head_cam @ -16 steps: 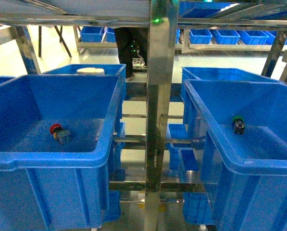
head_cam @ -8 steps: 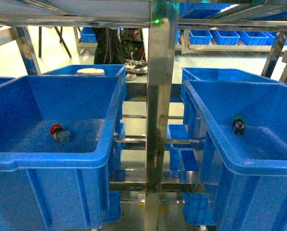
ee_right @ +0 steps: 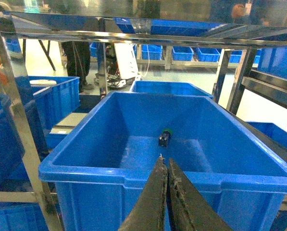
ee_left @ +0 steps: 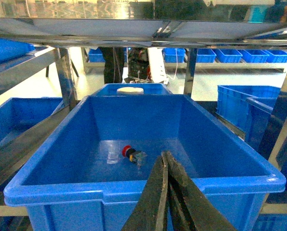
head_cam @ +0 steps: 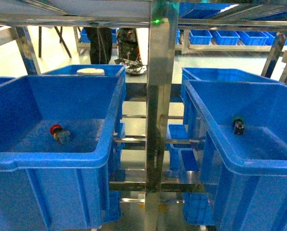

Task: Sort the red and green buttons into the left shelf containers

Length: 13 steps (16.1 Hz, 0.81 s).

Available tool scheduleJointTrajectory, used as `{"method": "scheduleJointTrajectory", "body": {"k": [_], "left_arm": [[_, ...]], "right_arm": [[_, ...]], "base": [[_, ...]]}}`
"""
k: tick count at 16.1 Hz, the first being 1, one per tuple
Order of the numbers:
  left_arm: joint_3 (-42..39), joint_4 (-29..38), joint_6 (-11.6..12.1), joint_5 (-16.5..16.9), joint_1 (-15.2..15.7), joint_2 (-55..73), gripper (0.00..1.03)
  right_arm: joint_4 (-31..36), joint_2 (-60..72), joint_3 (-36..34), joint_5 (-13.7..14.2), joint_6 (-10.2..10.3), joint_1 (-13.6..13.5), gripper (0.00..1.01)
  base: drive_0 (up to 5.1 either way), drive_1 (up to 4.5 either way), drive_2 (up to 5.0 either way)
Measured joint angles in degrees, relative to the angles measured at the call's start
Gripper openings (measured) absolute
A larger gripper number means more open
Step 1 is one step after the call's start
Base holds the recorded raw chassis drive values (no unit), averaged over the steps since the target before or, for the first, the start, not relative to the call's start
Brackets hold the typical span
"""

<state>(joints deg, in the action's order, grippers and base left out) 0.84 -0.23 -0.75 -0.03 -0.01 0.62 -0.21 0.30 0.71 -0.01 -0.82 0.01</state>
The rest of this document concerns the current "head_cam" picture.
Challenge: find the red mushroom push button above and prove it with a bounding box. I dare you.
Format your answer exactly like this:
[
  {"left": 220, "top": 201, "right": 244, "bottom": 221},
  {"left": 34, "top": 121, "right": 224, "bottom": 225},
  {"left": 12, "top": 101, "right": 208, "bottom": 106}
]
[{"left": 50, "top": 124, "right": 71, "bottom": 145}]

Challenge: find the green mushroom push button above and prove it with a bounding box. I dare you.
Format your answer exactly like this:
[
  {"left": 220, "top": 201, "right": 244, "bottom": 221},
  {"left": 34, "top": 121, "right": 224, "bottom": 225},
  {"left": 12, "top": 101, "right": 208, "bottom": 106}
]
[{"left": 232, "top": 116, "right": 245, "bottom": 135}]

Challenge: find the blue bin behind upper left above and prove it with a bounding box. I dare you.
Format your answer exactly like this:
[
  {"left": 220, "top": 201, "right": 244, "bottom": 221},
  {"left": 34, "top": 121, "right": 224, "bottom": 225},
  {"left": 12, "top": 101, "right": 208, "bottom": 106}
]
[{"left": 44, "top": 64, "right": 126, "bottom": 119}]

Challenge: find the blue bin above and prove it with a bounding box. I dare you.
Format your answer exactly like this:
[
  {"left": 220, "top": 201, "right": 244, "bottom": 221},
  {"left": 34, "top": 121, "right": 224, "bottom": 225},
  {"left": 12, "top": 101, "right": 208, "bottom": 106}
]
[
  {"left": 44, "top": 64, "right": 126, "bottom": 119},
  {"left": 0, "top": 75, "right": 124, "bottom": 231},
  {"left": 184, "top": 80, "right": 287, "bottom": 231},
  {"left": 180, "top": 67, "right": 283, "bottom": 102},
  {"left": 166, "top": 124, "right": 214, "bottom": 226}
]

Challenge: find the blue bin behind upper right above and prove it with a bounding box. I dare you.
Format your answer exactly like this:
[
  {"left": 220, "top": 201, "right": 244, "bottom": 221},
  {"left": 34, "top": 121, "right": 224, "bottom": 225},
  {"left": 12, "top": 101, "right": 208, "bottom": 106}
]
[{"left": 180, "top": 67, "right": 283, "bottom": 102}]

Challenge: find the white round lid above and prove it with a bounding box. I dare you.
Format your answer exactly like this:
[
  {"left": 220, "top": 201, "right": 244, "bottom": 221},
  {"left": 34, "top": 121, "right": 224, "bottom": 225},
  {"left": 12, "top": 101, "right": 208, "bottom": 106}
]
[{"left": 76, "top": 68, "right": 105, "bottom": 76}]

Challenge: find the person in dark trousers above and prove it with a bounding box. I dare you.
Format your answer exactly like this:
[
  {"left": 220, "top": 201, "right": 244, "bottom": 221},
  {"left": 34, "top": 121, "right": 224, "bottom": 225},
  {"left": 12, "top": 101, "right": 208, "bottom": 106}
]
[{"left": 84, "top": 27, "right": 112, "bottom": 64}]

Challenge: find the lower right blue bin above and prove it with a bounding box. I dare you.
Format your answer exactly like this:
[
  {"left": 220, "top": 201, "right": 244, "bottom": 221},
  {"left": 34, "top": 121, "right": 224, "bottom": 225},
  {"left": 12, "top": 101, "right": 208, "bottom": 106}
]
[{"left": 166, "top": 124, "right": 214, "bottom": 226}]

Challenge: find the steel shelf frame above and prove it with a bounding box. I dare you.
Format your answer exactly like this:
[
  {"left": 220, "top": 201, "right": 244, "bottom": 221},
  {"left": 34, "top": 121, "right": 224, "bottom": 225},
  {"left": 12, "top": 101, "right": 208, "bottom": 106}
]
[{"left": 0, "top": 0, "right": 287, "bottom": 231}]

